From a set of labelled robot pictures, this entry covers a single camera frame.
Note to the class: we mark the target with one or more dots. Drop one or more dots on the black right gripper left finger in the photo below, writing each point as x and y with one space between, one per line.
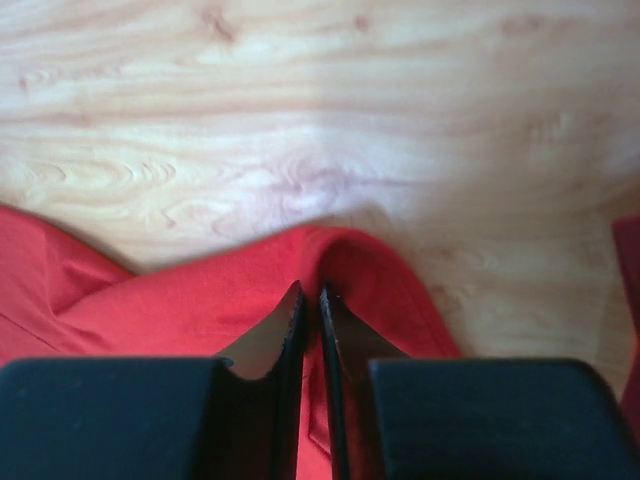
234 415

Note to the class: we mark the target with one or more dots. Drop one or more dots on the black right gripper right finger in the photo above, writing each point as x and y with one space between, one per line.
395 417

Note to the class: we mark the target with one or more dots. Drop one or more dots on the folded dark red t shirt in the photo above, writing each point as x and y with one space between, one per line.
626 241

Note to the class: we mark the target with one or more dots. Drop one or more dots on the bright red t shirt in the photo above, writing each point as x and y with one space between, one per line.
60 298

